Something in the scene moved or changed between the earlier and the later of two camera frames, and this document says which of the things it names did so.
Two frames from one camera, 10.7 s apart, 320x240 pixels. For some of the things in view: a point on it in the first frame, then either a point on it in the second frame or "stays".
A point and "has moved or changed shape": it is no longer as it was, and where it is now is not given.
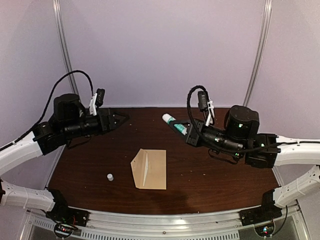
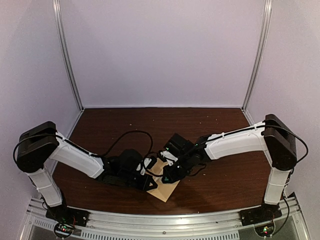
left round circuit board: (62, 231) stays
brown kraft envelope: (155, 177) has moved or changed shape
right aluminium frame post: (260, 51) stays
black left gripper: (110, 120) to (143, 186)
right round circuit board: (266, 230) stays
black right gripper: (193, 138) to (171, 176)
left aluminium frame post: (58, 12) stays
